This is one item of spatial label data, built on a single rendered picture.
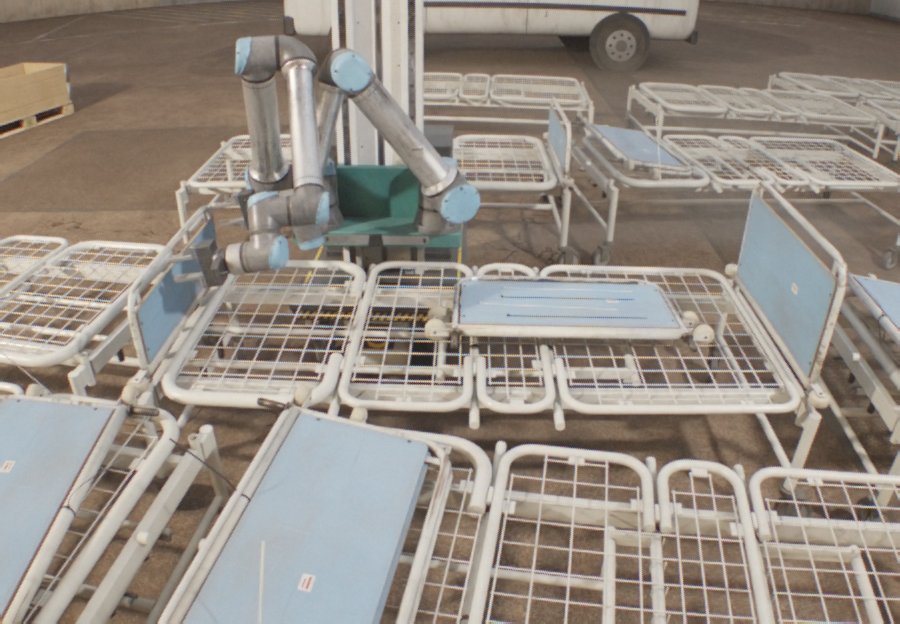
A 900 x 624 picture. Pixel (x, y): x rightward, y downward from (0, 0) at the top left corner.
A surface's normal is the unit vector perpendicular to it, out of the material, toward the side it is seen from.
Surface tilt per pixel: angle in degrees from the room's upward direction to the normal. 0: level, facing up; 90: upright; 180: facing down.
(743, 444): 0
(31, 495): 5
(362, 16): 90
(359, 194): 90
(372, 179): 90
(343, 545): 7
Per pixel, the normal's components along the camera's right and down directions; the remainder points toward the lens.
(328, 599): 0.15, -0.85
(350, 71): 0.29, 0.37
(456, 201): 0.41, 0.51
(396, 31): -0.01, 0.48
